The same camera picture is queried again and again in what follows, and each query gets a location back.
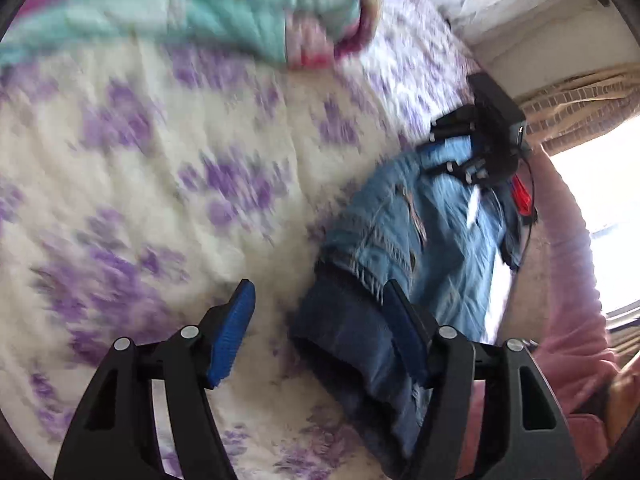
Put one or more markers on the beige patterned curtain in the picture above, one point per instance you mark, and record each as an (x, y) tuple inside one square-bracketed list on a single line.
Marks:
[(575, 100)]

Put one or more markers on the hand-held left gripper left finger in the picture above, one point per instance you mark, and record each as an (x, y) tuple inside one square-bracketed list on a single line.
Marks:
[(232, 332)]

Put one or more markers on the person's right forearm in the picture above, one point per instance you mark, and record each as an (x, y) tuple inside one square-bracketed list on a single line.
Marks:
[(570, 270)]

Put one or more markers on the blue denim pants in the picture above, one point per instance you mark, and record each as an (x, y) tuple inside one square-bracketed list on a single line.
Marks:
[(400, 225)]

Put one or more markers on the folded floral turquoise blanket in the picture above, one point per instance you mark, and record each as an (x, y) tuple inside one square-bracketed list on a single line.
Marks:
[(200, 5)]

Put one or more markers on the purple floral bedsheet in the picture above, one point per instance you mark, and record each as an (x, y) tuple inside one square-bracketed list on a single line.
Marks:
[(150, 170)]

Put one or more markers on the bright window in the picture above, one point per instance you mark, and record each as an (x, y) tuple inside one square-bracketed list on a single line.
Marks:
[(610, 185)]

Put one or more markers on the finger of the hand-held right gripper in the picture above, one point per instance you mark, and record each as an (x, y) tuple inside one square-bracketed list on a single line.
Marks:
[(452, 122), (462, 167)]

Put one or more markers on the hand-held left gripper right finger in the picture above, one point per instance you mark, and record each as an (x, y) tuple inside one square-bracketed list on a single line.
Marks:
[(406, 332)]

